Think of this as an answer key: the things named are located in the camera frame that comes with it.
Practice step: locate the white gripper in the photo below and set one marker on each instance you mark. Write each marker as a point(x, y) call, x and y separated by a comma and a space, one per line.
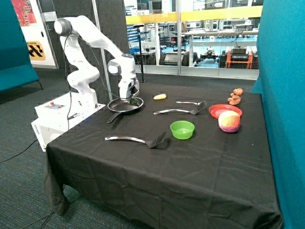
point(128, 88)

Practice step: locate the green toy bell pepper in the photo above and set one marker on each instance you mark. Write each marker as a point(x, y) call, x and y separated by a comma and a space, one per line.
point(133, 101)

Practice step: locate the yellow toy corn cob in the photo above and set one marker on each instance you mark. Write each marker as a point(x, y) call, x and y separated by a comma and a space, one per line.
point(160, 97)

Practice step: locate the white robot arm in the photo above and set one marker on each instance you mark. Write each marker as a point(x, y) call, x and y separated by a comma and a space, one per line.
point(70, 29)

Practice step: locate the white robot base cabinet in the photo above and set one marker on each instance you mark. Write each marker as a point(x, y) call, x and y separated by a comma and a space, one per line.
point(58, 115)

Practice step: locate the black frying pan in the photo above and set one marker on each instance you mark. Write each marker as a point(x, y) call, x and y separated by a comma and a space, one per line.
point(119, 108)

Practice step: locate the near black slotted spatula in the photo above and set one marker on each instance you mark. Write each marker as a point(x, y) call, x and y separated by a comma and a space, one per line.
point(151, 143)

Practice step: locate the black slotted spatula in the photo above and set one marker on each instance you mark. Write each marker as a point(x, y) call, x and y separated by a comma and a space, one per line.
point(196, 110)
point(151, 143)

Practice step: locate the green plastic bowl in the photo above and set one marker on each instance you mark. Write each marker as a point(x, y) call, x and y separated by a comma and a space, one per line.
point(182, 130)

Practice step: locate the middle black slotted spatula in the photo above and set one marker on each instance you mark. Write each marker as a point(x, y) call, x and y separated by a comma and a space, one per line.
point(196, 110)

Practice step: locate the black tripod stand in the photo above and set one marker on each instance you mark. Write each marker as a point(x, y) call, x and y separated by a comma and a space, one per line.
point(137, 27)

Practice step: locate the red plastic plate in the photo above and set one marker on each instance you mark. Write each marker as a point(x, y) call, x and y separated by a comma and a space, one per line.
point(216, 110)

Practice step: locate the black tablecloth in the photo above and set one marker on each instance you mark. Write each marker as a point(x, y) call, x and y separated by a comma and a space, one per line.
point(213, 180)

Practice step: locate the multicolour soft ball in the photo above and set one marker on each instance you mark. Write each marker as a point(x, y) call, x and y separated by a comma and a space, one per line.
point(229, 121)

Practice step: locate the brown teddy bear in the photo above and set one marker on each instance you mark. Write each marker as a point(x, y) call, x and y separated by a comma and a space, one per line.
point(235, 98)

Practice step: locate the yellow black warning sign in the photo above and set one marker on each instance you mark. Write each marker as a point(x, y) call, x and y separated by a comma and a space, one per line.
point(36, 51)

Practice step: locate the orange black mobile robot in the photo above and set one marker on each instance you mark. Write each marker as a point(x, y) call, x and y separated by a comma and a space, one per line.
point(241, 57)

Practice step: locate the teal sofa left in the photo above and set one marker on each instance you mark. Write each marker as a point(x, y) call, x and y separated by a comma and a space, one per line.
point(15, 66)

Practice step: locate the red poster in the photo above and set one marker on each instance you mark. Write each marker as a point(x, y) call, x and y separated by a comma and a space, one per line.
point(24, 12)

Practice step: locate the teal partition right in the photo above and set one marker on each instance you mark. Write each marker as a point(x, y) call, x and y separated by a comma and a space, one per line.
point(281, 82)

